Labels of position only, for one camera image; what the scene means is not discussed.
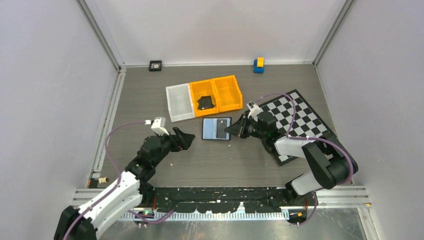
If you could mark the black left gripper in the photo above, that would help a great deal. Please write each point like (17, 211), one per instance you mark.
(182, 141)

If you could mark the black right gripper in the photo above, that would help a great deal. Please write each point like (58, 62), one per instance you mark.
(238, 128)

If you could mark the dark grey credit card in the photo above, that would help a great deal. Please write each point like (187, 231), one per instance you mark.
(209, 100)

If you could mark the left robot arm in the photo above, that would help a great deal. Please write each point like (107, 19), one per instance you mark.
(132, 188)

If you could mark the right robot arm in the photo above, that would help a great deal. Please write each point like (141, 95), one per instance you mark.
(329, 162)

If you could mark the orange plastic bin right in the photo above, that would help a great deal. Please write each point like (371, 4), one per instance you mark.
(229, 94)

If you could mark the orange plastic bin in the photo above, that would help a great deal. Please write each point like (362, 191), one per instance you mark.
(203, 95)
(229, 94)

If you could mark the white plastic bin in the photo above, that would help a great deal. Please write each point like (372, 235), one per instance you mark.
(179, 101)

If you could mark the orange plastic bin left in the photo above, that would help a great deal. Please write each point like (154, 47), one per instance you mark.
(203, 95)

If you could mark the blue toy car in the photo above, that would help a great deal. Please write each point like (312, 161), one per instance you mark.
(256, 68)

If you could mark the black white checkerboard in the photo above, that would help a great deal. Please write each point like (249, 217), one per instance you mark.
(307, 121)

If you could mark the yellow toy block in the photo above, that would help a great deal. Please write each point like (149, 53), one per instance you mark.
(260, 62)

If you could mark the small black square box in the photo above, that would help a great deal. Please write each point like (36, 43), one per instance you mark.
(155, 66)

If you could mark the small beige plastic piece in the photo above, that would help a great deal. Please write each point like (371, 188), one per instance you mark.
(103, 180)

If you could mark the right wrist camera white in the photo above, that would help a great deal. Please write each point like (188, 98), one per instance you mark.
(254, 110)

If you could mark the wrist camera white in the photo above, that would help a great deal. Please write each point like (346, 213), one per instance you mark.
(254, 110)
(158, 126)

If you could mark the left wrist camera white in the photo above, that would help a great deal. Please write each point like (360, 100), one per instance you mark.
(158, 126)

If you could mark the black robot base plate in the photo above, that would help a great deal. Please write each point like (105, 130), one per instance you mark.
(220, 200)

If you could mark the aluminium frame rail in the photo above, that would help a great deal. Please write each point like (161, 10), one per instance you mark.
(340, 197)

